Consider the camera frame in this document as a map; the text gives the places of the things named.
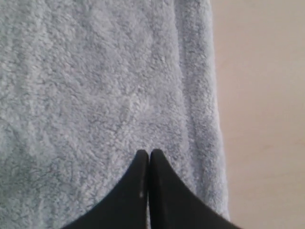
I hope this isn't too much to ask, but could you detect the light blue terry towel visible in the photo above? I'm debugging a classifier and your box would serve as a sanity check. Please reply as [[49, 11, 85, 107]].
[[0, 0, 229, 229]]

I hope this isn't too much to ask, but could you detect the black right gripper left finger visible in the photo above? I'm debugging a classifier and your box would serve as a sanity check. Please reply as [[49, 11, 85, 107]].
[[64, 150, 149, 229]]

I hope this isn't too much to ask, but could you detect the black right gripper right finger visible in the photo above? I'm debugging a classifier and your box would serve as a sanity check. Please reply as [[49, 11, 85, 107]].
[[148, 149, 238, 229]]

